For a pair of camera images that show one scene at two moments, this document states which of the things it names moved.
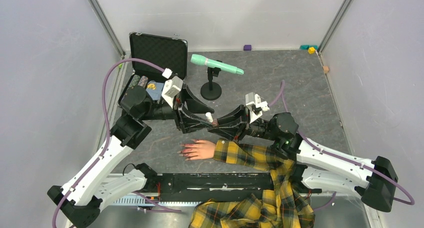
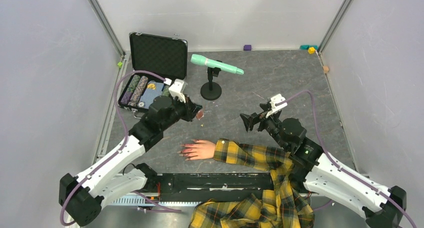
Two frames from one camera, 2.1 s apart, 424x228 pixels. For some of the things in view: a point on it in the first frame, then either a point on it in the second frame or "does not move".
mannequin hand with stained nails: (199, 149) does not move
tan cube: (326, 69) does not move
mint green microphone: (200, 60) does not move
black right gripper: (235, 132) -> (250, 120)
